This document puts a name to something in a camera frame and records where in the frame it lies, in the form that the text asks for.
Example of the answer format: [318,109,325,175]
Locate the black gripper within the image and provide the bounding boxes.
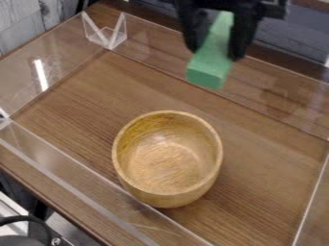
[173,0,287,62]

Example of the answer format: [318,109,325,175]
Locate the green rectangular block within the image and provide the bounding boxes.
[184,12,234,89]

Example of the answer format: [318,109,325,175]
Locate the brown wooden bowl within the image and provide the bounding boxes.
[112,111,223,208]

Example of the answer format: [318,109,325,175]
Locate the clear acrylic corner bracket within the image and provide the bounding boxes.
[81,12,127,50]

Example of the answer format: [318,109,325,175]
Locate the black metal frame piece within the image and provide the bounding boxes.
[28,209,65,246]

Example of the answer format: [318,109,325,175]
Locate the black cable lower left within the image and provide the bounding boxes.
[0,214,53,246]

